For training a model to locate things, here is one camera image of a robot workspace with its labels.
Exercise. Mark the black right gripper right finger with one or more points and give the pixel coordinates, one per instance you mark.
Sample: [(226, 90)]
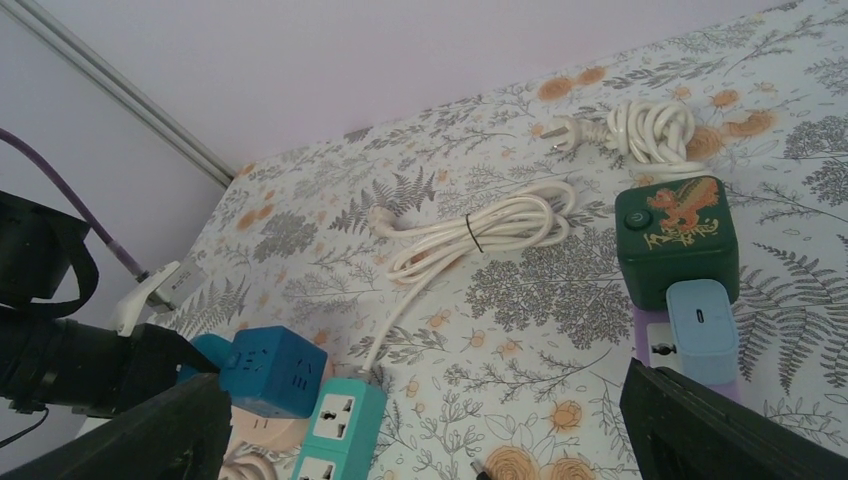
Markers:
[(680, 429)]

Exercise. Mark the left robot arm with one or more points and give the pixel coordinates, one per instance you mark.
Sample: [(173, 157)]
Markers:
[(48, 274)]

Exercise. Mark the light blue small plug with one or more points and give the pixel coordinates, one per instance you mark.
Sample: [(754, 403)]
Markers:
[(704, 331)]

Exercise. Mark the purple power strip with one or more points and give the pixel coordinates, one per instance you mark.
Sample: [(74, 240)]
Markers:
[(654, 344)]

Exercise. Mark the dark blue cube socket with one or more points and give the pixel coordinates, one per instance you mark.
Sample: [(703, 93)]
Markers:
[(273, 372)]

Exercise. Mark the floral patterned table mat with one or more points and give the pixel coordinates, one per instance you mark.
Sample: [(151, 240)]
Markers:
[(517, 359)]

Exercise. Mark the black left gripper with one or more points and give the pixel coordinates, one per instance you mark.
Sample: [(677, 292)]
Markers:
[(151, 359)]

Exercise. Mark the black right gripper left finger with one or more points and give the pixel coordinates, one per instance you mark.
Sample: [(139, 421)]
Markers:
[(181, 433)]

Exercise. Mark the blue square plug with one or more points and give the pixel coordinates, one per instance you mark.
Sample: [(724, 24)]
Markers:
[(214, 348)]

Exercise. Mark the teal power strip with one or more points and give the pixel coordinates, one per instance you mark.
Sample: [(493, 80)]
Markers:
[(343, 432)]

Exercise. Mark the pink round power socket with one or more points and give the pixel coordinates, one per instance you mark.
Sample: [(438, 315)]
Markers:
[(273, 434)]

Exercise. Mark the dark green cube socket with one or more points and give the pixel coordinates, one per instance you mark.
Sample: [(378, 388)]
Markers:
[(675, 231)]

